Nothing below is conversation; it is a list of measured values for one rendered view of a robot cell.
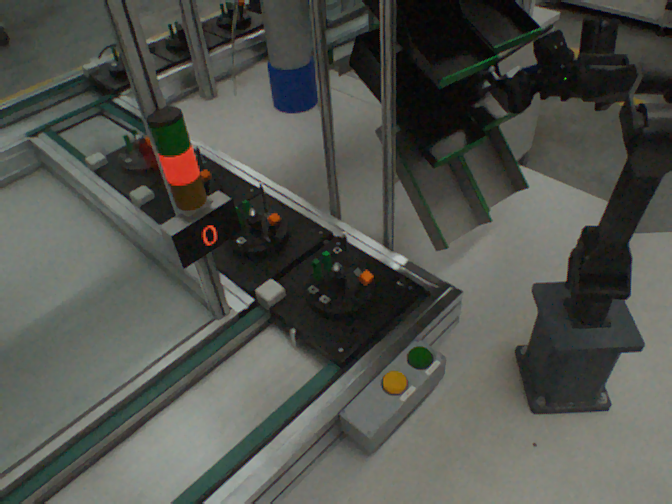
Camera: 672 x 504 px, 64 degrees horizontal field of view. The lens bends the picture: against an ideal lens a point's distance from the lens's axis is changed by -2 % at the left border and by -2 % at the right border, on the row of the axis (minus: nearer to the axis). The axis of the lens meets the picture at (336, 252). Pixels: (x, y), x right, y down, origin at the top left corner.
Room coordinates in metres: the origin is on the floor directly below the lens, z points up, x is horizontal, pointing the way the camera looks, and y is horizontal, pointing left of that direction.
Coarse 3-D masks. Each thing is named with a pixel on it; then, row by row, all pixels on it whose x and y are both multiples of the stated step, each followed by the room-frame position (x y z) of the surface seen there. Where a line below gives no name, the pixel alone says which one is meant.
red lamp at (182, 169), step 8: (192, 152) 0.69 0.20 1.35; (160, 160) 0.69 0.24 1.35; (168, 160) 0.67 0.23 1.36; (176, 160) 0.67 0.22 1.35; (184, 160) 0.67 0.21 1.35; (192, 160) 0.69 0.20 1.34; (168, 168) 0.67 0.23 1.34; (176, 168) 0.67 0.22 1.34; (184, 168) 0.67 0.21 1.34; (192, 168) 0.68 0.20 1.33; (168, 176) 0.68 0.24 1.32; (176, 176) 0.67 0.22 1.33; (184, 176) 0.67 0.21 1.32; (192, 176) 0.68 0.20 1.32; (176, 184) 0.67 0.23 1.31
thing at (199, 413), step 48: (192, 336) 0.67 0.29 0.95; (240, 336) 0.67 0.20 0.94; (288, 336) 0.68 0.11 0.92; (144, 384) 0.57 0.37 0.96; (192, 384) 0.59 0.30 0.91; (240, 384) 0.57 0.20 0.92; (288, 384) 0.56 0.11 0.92; (96, 432) 0.48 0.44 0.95; (144, 432) 0.49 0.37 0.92; (192, 432) 0.48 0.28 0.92; (240, 432) 0.48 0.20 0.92; (0, 480) 0.40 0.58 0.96; (48, 480) 0.40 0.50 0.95; (96, 480) 0.41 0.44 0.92; (144, 480) 0.40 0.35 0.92; (192, 480) 0.40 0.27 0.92
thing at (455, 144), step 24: (360, 48) 1.00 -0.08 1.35; (360, 72) 1.00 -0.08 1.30; (408, 72) 1.03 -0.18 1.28; (408, 96) 0.97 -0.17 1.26; (432, 96) 0.98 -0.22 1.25; (456, 96) 0.95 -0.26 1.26; (408, 120) 0.88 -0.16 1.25; (432, 120) 0.92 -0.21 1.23; (456, 120) 0.93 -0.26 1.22; (432, 144) 0.87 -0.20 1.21; (456, 144) 0.87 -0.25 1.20
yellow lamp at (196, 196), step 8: (200, 176) 0.70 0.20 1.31; (168, 184) 0.68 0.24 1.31; (184, 184) 0.67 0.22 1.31; (192, 184) 0.67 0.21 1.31; (200, 184) 0.69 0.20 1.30; (176, 192) 0.67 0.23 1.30; (184, 192) 0.67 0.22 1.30; (192, 192) 0.67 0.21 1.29; (200, 192) 0.68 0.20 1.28; (176, 200) 0.68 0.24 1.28; (184, 200) 0.67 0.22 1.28; (192, 200) 0.67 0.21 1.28; (200, 200) 0.68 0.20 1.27; (184, 208) 0.67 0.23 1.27; (192, 208) 0.67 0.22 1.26
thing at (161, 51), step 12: (168, 24) 2.10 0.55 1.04; (180, 24) 2.07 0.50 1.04; (168, 36) 2.17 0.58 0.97; (180, 36) 2.06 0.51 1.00; (204, 36) 2.12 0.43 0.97; (216, 36) 2.11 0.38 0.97; (156, 48) 2.06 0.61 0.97; (168, 48) 2.03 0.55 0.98; (180, 48) 2.01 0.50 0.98; (168, 60) 1.94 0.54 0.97; (180, 60) 1.93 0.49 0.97
